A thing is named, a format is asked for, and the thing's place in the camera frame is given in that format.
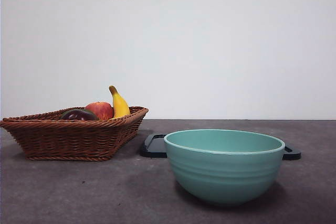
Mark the teal ribbed bowl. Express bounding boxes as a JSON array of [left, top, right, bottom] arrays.
[[164, 129, 286, 207]]

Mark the yellow banana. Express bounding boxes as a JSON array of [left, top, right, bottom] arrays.
[[109, 85, 131, 119]]

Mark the black rectangular tray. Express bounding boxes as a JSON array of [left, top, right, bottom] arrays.
[[139, 133, 302, 160]]

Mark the red apple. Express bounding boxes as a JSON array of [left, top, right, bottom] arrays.
[[84, 101, 114, 120]]

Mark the green avocado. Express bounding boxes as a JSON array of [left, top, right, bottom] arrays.
[[59, 108, 100, 121]]

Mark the brown wicker basket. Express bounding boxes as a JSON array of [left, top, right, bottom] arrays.
[[0, 105, 149, 161]]

